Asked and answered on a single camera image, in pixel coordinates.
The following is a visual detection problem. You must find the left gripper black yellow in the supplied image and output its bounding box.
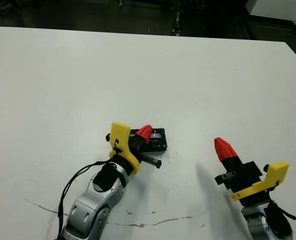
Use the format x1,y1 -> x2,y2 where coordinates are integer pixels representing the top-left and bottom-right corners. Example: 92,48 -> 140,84
105,121 -> 163,175

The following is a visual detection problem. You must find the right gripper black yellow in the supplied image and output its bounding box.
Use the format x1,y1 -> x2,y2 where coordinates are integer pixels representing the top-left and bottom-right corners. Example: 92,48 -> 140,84
214,137 -> 290,207

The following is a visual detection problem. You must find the black glossy box lid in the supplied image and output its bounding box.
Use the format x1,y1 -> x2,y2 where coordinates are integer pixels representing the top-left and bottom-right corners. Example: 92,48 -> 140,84
129,127 -> 169,153

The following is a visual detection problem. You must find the white cabinet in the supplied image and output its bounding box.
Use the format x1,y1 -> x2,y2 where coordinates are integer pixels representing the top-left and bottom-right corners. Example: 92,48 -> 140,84
242,0 -> 296,28

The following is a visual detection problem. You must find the dark shoe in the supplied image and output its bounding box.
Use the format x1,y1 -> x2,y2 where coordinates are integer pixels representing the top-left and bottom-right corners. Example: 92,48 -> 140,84
0,3 -> 20,15

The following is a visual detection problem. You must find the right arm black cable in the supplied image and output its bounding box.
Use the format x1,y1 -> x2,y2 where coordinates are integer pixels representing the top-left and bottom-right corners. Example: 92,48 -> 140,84
266,199 -> 296,226

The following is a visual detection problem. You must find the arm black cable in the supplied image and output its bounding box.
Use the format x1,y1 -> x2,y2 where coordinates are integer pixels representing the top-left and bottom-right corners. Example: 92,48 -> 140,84
54,159 -> 116,240
266,199 -> 296,226

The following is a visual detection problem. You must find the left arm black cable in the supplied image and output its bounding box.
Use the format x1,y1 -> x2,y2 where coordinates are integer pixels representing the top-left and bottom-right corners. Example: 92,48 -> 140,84
54,159 -> 116,240

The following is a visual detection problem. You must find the black cable chain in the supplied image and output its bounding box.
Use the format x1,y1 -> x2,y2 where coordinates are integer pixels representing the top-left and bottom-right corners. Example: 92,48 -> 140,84
172,9 -> 182,36

